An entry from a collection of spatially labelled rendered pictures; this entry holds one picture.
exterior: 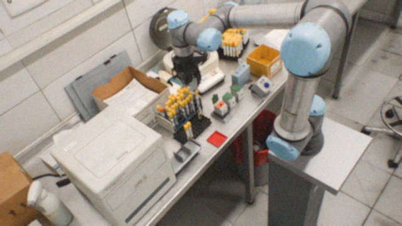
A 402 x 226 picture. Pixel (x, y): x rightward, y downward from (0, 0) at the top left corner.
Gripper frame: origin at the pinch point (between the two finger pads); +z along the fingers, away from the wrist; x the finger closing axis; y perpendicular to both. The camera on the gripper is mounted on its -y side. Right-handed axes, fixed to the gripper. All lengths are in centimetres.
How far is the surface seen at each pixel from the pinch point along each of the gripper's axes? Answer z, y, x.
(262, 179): 100, -32, 14
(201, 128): 19.7, 3.8, 4.0
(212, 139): 21.6, 4.8, 11.1
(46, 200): 6, 67, -10
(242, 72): 12.1, -29.9, 2.6
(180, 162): 17.9, 23.7, 10.1
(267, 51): 15, -53, 2
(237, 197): 109, -16, 6
